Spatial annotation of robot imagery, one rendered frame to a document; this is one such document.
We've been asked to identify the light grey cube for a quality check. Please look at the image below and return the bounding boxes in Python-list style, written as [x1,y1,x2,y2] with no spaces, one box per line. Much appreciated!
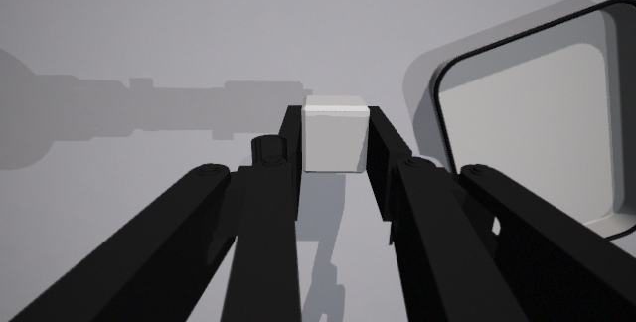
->
[301,95,370,173]

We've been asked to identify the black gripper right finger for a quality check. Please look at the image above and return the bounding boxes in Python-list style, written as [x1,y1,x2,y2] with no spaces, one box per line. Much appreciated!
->
[366,106,636,322]

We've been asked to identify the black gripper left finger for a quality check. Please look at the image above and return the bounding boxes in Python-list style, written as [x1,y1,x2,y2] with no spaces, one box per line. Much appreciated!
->
[9,105,302,322]

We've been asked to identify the white tray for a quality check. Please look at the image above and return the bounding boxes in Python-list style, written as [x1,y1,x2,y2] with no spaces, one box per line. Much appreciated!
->
[429,0,636,241]

